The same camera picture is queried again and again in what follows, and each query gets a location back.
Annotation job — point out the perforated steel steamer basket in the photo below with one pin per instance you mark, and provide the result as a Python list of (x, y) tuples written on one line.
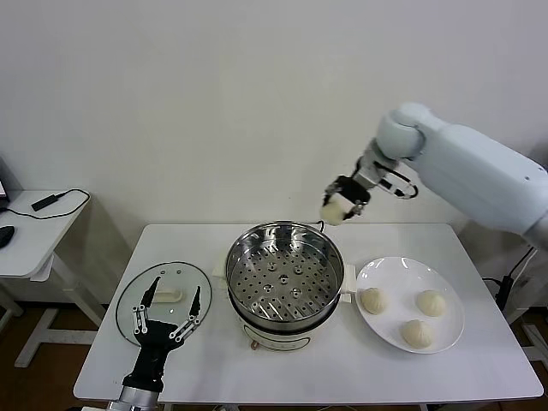
[(257, 240)]

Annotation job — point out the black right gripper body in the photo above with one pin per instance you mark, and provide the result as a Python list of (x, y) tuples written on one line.
[(353, 190)]

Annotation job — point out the black power adapter box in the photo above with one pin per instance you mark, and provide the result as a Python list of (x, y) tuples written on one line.
[(44, 203)]

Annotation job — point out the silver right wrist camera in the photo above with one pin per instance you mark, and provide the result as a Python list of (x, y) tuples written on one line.
[(376, 173)]

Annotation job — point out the white electric cooker base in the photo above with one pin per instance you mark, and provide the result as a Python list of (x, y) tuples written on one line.
[(278, 340)]

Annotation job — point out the white round plate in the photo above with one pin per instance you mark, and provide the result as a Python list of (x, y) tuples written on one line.
[(398, 274)]

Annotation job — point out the white side desk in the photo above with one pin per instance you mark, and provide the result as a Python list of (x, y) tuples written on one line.
[(533, 295), (34, 231)]

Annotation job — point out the round glass pot lid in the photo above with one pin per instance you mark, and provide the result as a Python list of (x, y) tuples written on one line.
[(171, 274)]

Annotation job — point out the black open laptop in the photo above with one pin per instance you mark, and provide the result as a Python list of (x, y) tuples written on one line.
[(2, 190)]

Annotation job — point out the white steamed baozi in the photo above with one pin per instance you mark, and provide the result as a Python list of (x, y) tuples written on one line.
[(334, 214), (430, 303), (373, 300), (417, 336)]

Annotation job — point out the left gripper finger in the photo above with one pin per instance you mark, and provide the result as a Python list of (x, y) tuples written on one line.
[(190, 321), (139, 319)]

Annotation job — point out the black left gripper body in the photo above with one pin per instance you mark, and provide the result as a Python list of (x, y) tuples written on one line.
[(152, 347)]

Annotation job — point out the black computer mouse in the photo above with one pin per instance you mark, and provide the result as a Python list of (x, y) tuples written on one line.
[(5, 236)]

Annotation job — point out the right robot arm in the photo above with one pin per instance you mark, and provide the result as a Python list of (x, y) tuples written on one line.
[(471, 171)]

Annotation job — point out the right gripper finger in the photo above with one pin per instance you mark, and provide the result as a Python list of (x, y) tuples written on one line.
[(357, 210), (330, 192)]

